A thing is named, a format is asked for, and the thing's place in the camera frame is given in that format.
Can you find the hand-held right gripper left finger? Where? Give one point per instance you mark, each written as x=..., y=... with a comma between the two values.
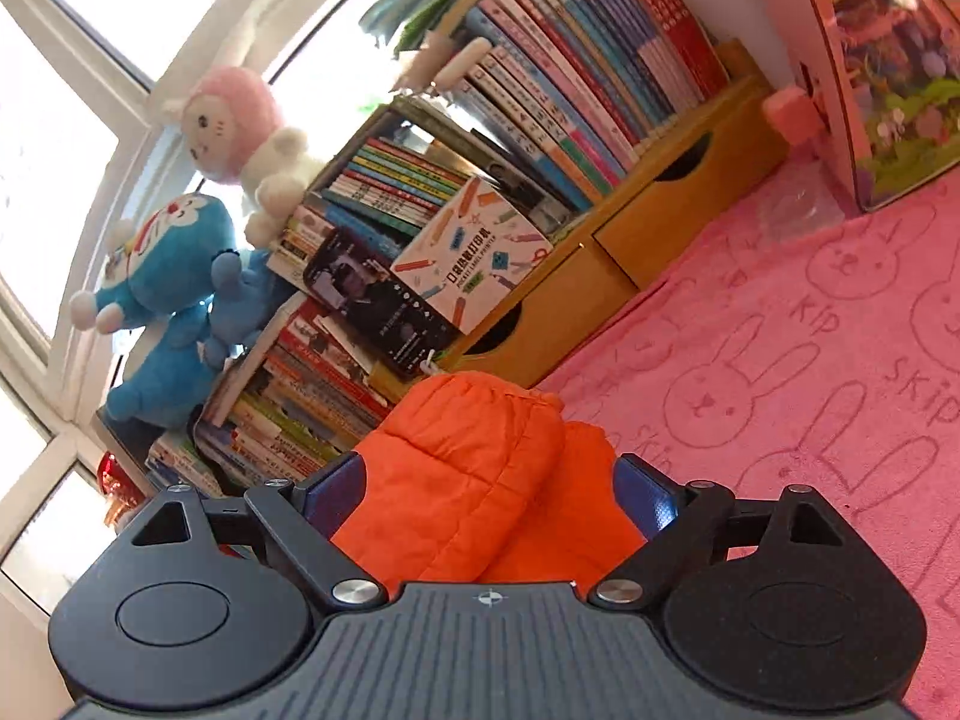
x=337, y=495

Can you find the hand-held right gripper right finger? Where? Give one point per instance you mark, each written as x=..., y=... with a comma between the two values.
x=645, y=495

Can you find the orange down jacket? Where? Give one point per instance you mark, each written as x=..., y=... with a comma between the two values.
x=465, y=465

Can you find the pink bunny-print blanket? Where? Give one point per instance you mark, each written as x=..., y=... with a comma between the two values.
x=787, y=390

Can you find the black smartphone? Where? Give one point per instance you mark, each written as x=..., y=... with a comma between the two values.
x=375, y=300

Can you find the blue dolphin plush toy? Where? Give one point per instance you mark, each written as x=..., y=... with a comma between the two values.
x=240, y=292

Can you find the row of pale-spine books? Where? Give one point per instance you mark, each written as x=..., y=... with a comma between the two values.
x=300, y=240

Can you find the white pencil-print box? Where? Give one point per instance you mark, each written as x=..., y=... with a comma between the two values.
x=472, y=255

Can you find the wooden desk organizer with drawers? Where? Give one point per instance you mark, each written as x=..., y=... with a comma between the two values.
x=660, y=217

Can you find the blue cat plush toy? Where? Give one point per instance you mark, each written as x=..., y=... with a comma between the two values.
x=172, y=255

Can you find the boxed set of thin books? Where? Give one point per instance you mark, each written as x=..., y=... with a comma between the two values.
x=390, y=180

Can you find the clear plastic bag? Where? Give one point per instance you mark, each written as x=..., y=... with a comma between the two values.
x=795, y=202

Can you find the pink sheep plush toy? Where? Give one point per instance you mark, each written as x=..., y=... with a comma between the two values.
x=225, y=120

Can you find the row of slim pastel books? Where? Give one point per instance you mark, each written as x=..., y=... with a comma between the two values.
x=585, y=75

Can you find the white cylindrical tube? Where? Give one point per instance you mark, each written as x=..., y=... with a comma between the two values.
x=461, y=64

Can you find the pink toy house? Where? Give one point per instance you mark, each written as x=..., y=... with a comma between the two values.
x=885, y=75

